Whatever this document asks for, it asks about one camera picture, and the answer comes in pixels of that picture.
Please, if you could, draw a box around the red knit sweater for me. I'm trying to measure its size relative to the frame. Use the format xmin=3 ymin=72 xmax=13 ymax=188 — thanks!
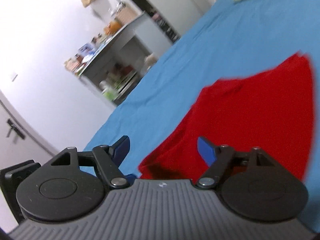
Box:
xmin=139 ymin=54 xmax=315 ymax=181

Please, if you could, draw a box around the green tissue pack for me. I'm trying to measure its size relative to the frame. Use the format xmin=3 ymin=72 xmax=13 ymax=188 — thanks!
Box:
xmin=102 ymin=85 xmax=118 ymax=101

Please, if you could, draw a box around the white desk shelf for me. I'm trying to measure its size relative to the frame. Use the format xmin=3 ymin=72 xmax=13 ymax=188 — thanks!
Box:
xmin=74 ymin=13 xmax=173 ymax=107

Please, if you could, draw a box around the beige bag on floor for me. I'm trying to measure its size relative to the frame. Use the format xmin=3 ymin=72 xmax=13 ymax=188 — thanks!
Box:
xmin=144 ymin=53 xmax=158 ymax=70

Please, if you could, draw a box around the blue bed sheet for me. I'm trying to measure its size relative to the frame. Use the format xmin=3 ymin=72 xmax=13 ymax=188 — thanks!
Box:
xmin=81 ymin=0 xmax=320 ymax=233

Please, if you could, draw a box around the orange plush on desk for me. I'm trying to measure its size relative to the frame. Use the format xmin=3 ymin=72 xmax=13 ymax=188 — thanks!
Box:
xmin=104 ymin=20 xmax=122 ymax=36

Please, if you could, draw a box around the wicker basket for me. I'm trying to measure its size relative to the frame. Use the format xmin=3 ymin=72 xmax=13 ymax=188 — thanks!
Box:
xmin=115 ymin=6 xmax=138 ymax=25

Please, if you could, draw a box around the grey white wardrobe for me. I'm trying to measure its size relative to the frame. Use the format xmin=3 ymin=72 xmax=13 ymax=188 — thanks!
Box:
xmin=131 ymin=0 xmax=213 ymax=43

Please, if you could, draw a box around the black door handle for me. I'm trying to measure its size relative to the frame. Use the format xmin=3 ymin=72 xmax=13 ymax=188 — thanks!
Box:
xmin=6 ymin=119 xmax=25 ymax=140

